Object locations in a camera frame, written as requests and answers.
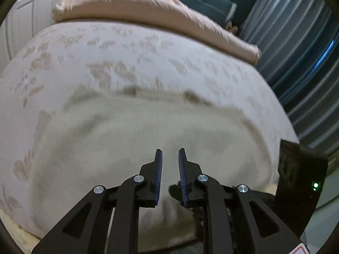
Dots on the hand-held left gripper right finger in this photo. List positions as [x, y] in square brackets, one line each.
[182, 177]

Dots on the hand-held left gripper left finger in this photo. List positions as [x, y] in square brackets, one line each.
[158, 176]

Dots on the cream sweater with black hearts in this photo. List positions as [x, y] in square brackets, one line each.
[106, 150]

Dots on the grey curtain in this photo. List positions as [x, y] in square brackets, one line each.
[291, 45]

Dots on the floral beige bed blanket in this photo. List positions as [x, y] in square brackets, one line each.
[79, 58]

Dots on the white fluffy rug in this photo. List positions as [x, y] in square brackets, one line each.
[16, 232]

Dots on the small beige plush toy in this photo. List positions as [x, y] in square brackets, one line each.
[230, 27]

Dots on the pink duvet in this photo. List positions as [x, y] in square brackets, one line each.
[132, 5]

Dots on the white panelled wardrobe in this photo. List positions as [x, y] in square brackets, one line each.
[23, 16]

